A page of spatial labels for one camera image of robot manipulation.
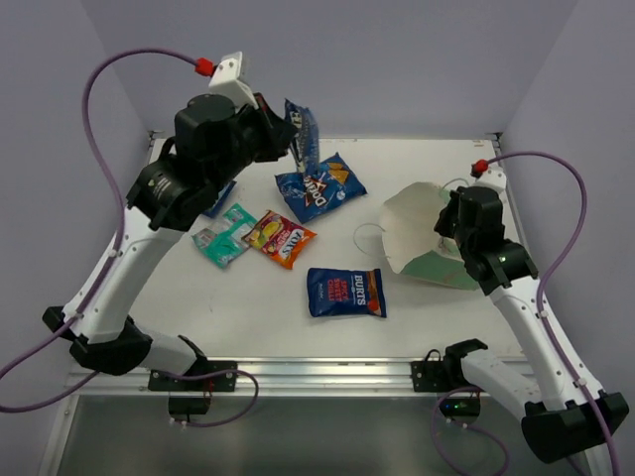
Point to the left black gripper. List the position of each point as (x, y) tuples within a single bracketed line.
[(274, 131)]

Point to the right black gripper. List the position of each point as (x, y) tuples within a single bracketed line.
[(442, 224)]

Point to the blue white snack packet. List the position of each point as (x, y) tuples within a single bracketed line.
[(305, 145)]

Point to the green printed paper bag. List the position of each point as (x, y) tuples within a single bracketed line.
[(412, 247)]

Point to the blue cookie snack packet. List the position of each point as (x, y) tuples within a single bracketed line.
[(310, 197)]

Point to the blue Burts crisps packet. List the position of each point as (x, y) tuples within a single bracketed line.
[(222, 197)]

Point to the orange snack packet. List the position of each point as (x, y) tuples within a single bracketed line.
[(279, 238)]

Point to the green mint snack packet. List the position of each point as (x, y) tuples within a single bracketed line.
[(221, 242)]

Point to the dark blue red snack packet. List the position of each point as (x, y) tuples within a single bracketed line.
[(333, 292)]

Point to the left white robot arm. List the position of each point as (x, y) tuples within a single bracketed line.
[(162, 205)]

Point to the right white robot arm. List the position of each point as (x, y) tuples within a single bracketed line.
[(563, 410)]

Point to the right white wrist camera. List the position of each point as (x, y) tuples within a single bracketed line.
[(489, 176)]

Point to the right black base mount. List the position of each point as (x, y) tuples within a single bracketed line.
[(439, 373)]

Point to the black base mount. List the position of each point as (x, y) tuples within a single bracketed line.
[(439, 373), (192, 398)]

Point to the aluminium mounting rail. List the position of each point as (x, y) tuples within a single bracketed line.
[(278, 377)]

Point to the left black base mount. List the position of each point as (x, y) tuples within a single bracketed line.
[(192, 398)]

